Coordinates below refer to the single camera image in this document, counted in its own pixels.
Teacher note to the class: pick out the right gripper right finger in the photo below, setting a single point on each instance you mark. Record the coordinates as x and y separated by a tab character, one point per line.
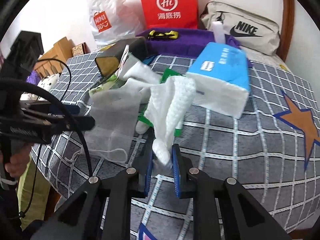
180	167

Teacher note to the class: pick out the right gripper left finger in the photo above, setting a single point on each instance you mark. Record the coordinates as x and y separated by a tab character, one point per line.
144	168

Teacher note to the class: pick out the translucent mesh drawstring bag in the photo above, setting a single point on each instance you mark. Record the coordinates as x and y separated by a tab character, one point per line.
115	112

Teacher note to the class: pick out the white knitted cloth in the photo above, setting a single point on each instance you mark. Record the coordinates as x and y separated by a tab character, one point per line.
162	144

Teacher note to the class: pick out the green wet wipe packet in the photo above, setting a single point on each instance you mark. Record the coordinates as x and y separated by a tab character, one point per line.
167	105

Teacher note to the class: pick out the person's left hand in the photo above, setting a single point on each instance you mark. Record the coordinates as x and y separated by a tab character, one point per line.
19	161

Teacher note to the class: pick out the wooden furniture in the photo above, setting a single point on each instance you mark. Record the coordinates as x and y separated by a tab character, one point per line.
62	50

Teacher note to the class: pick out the light green tissue packet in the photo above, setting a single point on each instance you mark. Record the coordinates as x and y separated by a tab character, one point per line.
113	82

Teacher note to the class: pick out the grey grid bedsheet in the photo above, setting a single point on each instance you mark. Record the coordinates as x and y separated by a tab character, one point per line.
263	153

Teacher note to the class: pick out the brown patterned box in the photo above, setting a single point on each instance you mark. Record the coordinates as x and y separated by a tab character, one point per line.
80	49

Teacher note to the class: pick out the dark green tea tin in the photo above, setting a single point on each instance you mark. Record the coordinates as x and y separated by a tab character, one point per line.
109	60

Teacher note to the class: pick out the blue tissue pack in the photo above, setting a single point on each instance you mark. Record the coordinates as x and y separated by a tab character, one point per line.
222	82

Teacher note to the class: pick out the yellow black pouch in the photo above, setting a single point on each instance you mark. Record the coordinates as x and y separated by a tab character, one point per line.
157	35

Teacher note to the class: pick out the purple towel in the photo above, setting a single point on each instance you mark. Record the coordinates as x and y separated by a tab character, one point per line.
190	42

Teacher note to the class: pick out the white Miniso plastic bag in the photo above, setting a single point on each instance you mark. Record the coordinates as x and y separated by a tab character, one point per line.
111	21

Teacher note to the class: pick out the beige Nike bag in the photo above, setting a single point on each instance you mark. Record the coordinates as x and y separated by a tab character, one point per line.
251	30

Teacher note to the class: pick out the red Haidilao paper bag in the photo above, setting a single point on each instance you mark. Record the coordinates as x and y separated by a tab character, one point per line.
170	13

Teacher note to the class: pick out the brown wooden headboard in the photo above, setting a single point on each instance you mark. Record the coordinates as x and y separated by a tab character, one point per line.
286	28

